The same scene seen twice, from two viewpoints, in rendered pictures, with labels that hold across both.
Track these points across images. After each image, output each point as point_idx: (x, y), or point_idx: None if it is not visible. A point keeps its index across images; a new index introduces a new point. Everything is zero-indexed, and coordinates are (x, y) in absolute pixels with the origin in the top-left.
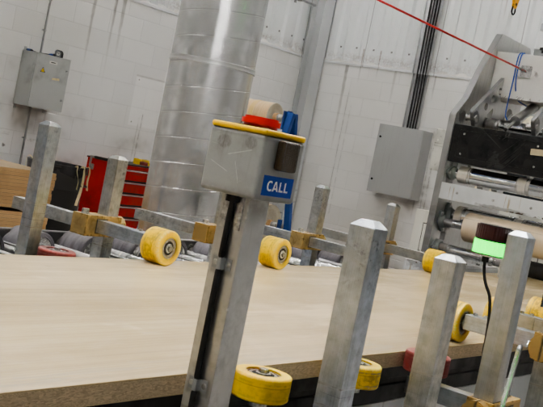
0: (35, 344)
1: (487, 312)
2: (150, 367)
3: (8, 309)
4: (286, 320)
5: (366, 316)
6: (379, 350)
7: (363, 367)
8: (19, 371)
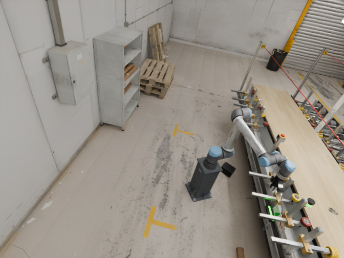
0: (298, 165)
1: None
2: None
3: (315, 174)
4: (330, 219)
5: None
6: (308, 214)
7: (293, 194)
8: (287, 156)
